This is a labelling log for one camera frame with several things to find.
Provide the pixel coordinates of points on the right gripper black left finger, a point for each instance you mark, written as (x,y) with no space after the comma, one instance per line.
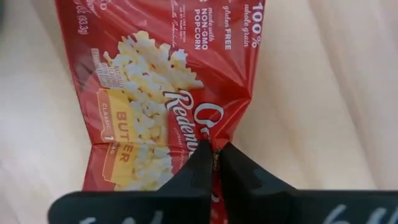
(174,205)

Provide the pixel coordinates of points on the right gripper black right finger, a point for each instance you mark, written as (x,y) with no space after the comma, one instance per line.
(264,205)

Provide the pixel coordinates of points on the red popcorn bag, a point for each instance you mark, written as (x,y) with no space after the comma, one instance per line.
(149,77)

